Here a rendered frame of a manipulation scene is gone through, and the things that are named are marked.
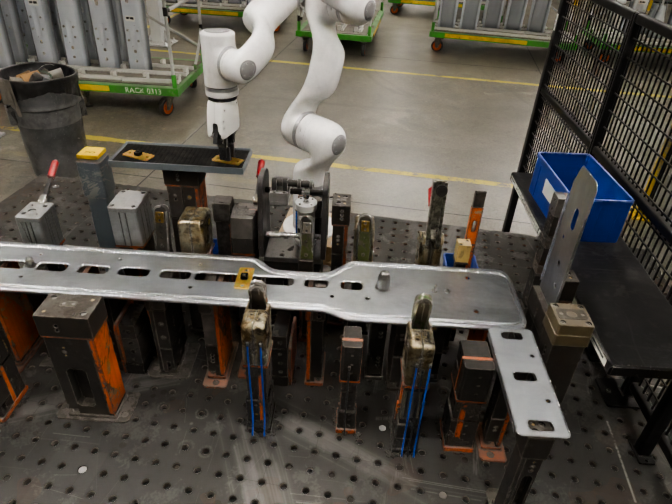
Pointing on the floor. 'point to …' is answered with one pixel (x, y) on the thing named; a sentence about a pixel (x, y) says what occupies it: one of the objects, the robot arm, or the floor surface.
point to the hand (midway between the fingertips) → (226, 151)
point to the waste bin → (46, 113)
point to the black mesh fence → (643, 394)
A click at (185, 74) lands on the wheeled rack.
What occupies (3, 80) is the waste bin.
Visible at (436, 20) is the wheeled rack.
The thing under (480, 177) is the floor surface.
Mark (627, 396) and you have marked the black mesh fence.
